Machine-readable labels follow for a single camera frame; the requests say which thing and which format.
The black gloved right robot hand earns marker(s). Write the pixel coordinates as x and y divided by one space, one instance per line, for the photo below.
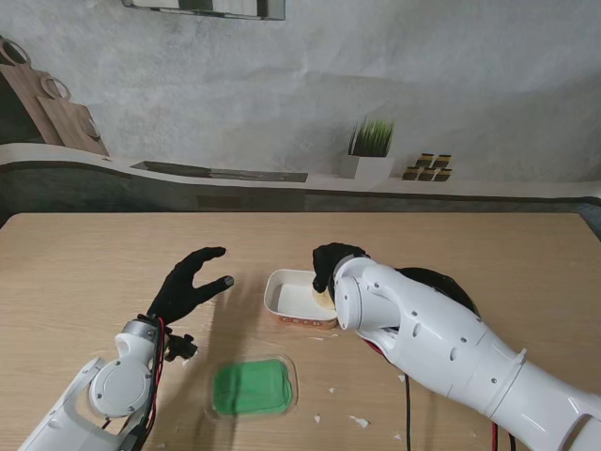
328 258

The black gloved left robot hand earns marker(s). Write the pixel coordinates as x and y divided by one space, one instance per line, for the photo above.
178 291

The pale dumpling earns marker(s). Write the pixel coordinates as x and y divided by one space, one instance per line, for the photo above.
323 300

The white food container orange print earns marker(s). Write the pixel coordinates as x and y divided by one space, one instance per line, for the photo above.
293 298

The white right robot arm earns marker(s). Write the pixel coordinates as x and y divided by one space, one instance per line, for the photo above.
422 329

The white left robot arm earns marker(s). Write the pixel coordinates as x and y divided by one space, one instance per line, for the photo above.
112 385

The thin white strip scrap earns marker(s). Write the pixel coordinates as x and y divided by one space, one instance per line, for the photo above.
324 337

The yellow black spice jar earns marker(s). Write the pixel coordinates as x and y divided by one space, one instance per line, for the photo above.
442 175
425 160
442 161
411 173
426 175

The round black frying pan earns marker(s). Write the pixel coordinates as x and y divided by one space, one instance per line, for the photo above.
446 282

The green grass plant white pot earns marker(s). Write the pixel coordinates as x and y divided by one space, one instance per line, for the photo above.
371 145

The dark flat cooktop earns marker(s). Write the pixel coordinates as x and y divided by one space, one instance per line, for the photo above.
220 172

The large white scrap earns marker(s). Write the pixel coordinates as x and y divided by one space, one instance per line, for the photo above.
359 421

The light wooden cutting board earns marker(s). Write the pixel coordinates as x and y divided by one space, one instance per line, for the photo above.
70 122

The dark wooden cutting board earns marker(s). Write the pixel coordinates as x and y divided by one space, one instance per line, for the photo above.
23 94

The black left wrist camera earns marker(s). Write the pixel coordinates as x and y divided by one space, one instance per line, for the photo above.
180 347

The dark wall shelf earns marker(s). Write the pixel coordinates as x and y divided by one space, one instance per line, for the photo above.
202 7

